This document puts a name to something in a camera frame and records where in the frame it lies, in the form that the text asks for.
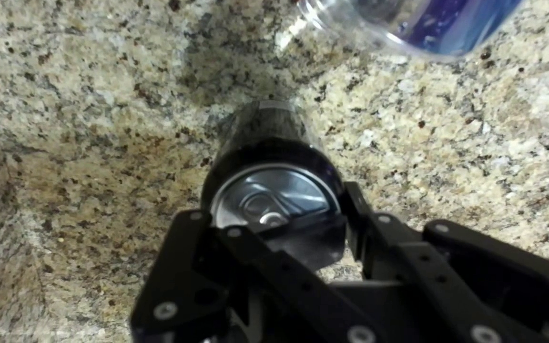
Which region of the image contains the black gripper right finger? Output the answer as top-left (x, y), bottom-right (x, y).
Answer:
top-left (339, 182), bottom-right (453, 299)

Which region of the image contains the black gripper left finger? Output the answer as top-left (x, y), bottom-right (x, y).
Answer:
top-left (129, 209), bottom-right (234, 343)

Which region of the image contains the black soda can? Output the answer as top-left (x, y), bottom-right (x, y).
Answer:
top-left (200, 101), bottom-right (345, 270)

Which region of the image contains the clear bottle with blue label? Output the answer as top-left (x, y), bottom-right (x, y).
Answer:
top-left (299, 0), bottom-right (522, 59)

